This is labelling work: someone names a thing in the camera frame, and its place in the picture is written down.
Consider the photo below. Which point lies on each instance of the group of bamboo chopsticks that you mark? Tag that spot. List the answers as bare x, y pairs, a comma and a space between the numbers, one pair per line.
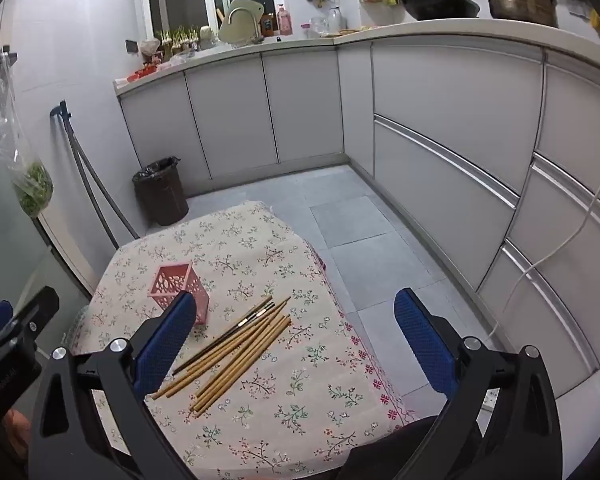
240, 355

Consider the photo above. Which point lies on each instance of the black wall clip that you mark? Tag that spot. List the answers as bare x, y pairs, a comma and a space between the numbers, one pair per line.
60, 109

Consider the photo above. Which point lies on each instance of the red tray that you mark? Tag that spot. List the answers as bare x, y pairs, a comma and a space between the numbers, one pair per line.
140, 74

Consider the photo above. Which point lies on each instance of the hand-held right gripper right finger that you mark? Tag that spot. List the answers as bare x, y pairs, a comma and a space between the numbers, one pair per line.
425, 345

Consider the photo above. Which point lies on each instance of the person's left hand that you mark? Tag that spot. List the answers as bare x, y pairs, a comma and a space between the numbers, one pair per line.
15, 427

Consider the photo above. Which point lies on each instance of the white kitchen cabinets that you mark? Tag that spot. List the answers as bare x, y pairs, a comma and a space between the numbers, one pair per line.
430, 120

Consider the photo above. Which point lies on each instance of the grey mop pole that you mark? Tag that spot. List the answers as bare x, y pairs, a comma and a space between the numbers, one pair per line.
107, 195
87, 180

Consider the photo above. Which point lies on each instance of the white kitchen countertop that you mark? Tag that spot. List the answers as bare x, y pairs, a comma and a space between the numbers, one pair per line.
430, 30

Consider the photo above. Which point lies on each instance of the brown bottle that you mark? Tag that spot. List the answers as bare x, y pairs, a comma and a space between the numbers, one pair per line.
267, 25

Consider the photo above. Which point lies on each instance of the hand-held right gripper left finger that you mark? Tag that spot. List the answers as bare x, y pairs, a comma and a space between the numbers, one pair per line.
162, 342

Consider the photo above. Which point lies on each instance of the pink bottle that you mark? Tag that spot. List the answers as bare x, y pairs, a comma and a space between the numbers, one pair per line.
284, 21

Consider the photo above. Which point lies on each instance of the frosted glass door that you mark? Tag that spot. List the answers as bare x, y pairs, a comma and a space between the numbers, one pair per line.
10, 260

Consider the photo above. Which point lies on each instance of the dark chopstick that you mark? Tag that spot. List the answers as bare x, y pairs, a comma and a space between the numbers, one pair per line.
230, 332
250, 324

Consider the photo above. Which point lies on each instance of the brown trash bin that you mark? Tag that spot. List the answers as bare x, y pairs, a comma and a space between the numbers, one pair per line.
160, 195

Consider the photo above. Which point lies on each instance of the pale green cutting board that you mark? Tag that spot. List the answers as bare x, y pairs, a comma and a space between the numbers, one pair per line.
240, 20

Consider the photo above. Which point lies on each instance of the plastic bag of greens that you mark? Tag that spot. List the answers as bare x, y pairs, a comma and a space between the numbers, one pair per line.
30, 185

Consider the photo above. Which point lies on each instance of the pink perforated utensil holder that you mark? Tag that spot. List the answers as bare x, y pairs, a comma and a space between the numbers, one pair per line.
167, 280

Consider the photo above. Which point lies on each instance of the steel faucet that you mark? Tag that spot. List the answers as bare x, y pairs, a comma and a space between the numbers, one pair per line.
252, 22

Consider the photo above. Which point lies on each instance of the black wall socket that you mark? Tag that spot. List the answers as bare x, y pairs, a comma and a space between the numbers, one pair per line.
131, 46

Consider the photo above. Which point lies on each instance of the floral tablecloth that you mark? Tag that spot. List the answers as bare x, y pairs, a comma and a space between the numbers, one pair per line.
290, 370

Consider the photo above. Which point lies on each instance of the green sprouting plants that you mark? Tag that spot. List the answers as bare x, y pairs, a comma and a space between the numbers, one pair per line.
180, 37

